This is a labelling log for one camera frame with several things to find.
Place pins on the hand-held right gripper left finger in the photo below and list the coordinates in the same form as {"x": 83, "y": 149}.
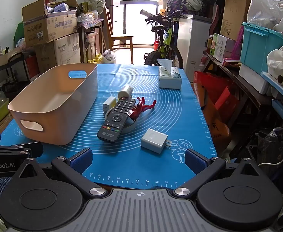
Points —
{"x": 81, "y": 160}

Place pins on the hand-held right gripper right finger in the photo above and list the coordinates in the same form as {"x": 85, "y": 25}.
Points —
{"x": 195, "y": 161}

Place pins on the beige plastic storage basket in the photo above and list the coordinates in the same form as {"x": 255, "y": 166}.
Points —
{"x": 66, "y": 116}

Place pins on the white wall charger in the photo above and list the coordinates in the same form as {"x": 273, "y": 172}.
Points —
{"x": 152, "y": 140}
{"x": 109, "y": 104}

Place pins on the black remote control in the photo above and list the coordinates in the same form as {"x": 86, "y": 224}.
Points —
{"x": 115, "y": 122}

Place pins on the round metal tin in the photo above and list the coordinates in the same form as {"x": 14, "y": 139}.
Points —
{"x": 131, "y": 127}

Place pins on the red action figure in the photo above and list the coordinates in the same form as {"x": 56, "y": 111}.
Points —
{"x": 139, "y": 108}

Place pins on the orange paper bag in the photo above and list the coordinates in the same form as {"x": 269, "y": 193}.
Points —
{"x": 216, "y": 125}

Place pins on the blue silicone baking mat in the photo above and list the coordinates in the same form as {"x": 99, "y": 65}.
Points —
{"x": 180, "y": 116}

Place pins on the black plastic bag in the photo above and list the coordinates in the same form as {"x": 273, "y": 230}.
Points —
{"x": 269, "y": 145}

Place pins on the red paper bag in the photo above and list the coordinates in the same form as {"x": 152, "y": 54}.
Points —
{"x": 211, "y": 84}

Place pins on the white pill bottle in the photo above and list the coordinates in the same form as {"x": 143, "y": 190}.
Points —
{"x": 125, "y": 91}

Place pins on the black utility cart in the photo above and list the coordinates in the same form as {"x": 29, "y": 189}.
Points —
{"x": 18, "y": 60}

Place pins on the patterned tissue pack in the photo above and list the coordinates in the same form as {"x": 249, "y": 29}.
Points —
{"x": 169, "y": 80}

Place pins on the dark wooden bench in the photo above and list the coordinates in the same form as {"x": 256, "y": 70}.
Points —
{"x": 243, "y": 87}

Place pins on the white foam box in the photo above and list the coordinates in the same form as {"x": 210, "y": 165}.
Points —
{"x": 252, "y": 79}

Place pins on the white printed cardboard box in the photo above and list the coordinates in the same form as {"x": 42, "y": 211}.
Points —
{"x": 64, "y": 52}

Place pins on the yellow plastic toy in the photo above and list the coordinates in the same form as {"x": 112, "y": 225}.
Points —
{"x": 95, "y": 60}

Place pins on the white plastic bag on floor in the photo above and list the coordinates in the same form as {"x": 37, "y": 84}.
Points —
{"x": 109, "y": 56}

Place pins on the light blue shelf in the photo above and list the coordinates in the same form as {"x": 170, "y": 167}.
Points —
{"x": 279, "y": 87}

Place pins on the small brown cardboard box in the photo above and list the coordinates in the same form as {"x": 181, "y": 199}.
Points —
{"x": 91, "y": 44}

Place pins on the green and white carton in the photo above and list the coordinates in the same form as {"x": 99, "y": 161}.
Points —
{"x": 220, "y": 47}

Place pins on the cooking oil bottle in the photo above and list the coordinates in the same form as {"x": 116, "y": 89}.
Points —
{"x": 209, "y": 44}

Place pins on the stacked cardboard boxes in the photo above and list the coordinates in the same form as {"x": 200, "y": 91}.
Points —
{"x": 47, "y": 29}

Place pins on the red bucket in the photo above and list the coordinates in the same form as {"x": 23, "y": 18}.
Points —
{"x": 156, "y": 46}

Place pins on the green and black bicycle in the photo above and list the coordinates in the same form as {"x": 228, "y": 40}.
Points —
{"x": 164, "y": 41}

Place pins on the wooden chair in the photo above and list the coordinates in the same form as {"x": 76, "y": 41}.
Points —
{"x": 122, "y": 38}

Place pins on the pink plastic rack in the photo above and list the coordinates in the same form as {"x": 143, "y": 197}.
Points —
{"x": 238, "y": 40}

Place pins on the teal plastic storage bin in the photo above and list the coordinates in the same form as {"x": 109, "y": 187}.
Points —
{"x": 260, "y": 48}

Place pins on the crumpled white cloth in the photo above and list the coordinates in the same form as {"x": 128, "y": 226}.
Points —
{"x": 281, "y": 60}

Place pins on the dark wooden side table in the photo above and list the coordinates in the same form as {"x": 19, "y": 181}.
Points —
{"x": 89, "y": 24}

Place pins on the tall brown cardboard box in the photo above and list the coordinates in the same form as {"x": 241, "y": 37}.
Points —
{"x": 234, "y": 14}

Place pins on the large white plastic bag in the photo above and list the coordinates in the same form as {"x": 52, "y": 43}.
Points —
{"x": 269, "y": 12}

